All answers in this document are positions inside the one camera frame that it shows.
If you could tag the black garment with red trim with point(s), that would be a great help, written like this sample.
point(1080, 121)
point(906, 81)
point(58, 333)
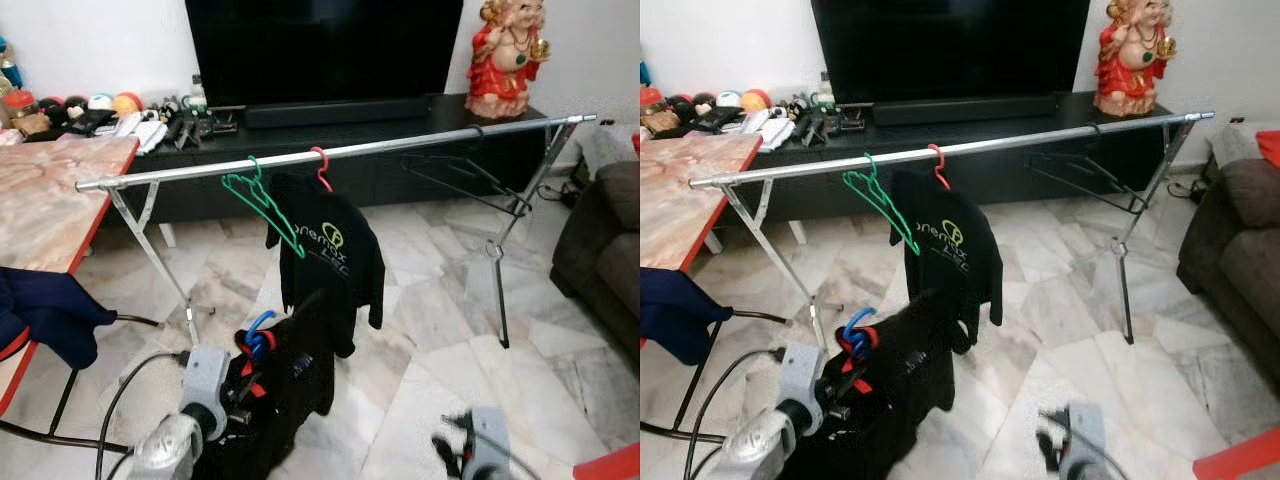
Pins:
point(290, 400)
point(900, 400)

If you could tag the blue plastic hanger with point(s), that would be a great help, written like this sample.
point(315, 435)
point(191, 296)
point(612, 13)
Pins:
point(858, 342)
point(262, 345)

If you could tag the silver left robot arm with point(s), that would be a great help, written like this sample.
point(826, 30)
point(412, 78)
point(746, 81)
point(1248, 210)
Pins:
point(755, 455)
point(165, 455)

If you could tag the green plastic hanger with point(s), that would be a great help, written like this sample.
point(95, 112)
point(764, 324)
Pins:
point(255, 190)
point(872, 187)

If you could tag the black plastic hanger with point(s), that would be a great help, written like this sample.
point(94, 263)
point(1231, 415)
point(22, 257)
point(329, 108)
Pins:
point(520, 207)
point(1135, 203)

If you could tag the red plastic hanger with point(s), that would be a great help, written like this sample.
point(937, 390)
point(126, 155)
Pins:
point(326, 172)
point(942, 170)

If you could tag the red plastic object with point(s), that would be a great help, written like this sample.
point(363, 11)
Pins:
point(610, 465)
point(1240, 458)

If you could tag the black T-shirt green logo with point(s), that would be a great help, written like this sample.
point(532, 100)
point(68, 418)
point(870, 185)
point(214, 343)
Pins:
point(330, 270)
point(950, 265)

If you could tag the navy garment with red stripe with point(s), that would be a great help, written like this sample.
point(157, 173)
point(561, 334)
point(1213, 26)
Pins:
point(685, 315)
point(50, 315)

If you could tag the dark grey sofa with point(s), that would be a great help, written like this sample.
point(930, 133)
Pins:
point(1230, 260)
point(600, 260)

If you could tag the marble pattern folding table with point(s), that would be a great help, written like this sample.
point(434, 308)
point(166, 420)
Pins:
point(685, 195)
point(50, 200)

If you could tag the black TV console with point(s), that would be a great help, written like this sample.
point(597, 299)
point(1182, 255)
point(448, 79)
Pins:
point(380, 190)
point(1010, 185)

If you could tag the black remote control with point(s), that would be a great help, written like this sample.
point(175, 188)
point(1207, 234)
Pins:
point(187, 134)
point(848, 120)
point(815, 131)
point(222, 124)

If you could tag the white paper stack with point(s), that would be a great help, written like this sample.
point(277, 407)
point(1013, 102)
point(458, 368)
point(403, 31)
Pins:
point(148, 133)
point(775, 130)

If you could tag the silver metal clothes rack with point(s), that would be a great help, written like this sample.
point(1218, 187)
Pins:
point(400, 144)
point(1000, 143)

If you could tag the black pouch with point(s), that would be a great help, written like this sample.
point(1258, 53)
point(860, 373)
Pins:
point(92, 120)
point(720, 117)

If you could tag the small bottle green label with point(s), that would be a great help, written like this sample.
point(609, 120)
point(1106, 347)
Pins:
point(824, 93)
point(197, 97)

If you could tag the orange yellow ball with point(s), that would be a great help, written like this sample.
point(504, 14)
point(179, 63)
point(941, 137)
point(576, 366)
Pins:
point(128, 103)
point(756, 100)

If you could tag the black soundbar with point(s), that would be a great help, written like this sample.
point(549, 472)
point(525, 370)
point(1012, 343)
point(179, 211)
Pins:
point(965, 110)

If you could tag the white ball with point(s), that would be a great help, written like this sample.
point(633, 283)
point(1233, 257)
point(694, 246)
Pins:
point(100, 102)
point(729, 99)

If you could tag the light grey cloth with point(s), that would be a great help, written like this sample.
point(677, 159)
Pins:
point(1230, 148)
point(600, 150)

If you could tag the black plush toy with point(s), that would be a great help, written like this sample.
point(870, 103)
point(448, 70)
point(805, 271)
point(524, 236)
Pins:
point(690, 105)
point(60, 108)

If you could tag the jar with red lid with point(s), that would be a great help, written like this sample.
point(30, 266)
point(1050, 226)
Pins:
point(652, 96)
point(20, 98)

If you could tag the red cushion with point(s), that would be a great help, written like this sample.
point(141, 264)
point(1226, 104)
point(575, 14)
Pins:
point(1268, 148)

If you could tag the black television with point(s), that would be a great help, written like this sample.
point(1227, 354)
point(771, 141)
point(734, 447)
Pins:
point(320, 50)
point(950, 50)

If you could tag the laughing Buddha statue red robe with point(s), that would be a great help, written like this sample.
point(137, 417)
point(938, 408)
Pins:
point(1128, 78)
point(500, 80)

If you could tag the trophy with blue globe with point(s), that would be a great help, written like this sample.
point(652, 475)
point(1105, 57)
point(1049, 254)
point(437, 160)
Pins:
point(8, 70)

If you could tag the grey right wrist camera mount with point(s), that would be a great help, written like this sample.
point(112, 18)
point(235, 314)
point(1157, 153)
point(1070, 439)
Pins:
point(490, 445)
point(1085, 440)

